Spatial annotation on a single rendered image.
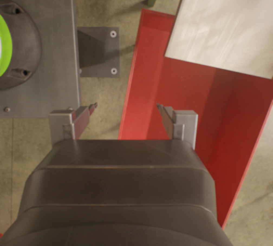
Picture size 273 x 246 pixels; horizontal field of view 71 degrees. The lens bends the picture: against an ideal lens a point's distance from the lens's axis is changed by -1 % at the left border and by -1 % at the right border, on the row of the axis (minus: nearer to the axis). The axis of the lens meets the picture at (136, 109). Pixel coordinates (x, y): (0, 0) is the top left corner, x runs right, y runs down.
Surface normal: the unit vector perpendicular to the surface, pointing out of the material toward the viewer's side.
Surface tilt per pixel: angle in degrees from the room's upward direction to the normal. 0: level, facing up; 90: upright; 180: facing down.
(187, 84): 0
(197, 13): 30
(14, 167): 0
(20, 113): 0
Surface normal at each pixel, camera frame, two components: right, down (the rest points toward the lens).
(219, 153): -0.98, -0.18
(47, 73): 0.02, 0.26
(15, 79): 0.49, 0.85
